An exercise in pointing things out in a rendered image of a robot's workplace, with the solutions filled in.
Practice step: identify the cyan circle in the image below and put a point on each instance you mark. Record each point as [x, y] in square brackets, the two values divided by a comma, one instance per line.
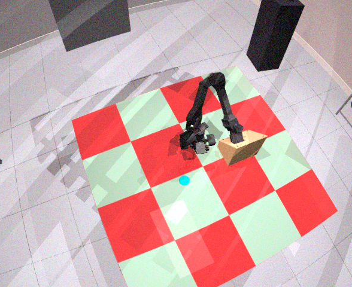
[184, 180]

